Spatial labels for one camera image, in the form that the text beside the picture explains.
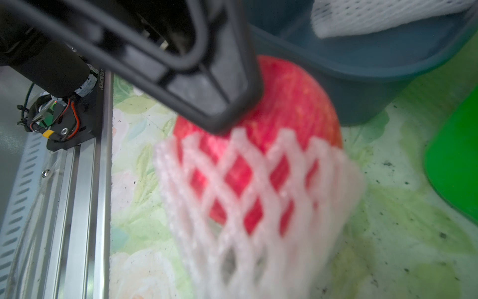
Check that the white foam net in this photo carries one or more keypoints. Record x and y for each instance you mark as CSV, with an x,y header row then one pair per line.
x,y
338,18

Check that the aluminium front rail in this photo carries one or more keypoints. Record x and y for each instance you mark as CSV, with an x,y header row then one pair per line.
x,y
55,234

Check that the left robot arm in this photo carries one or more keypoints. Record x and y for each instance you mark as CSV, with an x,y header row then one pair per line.
x,y
54,65

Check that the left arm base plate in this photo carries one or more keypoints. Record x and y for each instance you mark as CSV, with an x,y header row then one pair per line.
x,y
69,121

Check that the bright green plastic basket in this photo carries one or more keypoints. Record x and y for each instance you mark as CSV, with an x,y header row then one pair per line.
x,y
451,159

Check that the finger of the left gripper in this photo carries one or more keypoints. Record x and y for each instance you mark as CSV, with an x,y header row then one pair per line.
x,y
195,57

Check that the dark teal plastic tub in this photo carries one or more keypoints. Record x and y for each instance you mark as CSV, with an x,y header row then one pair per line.
x,y
361,74

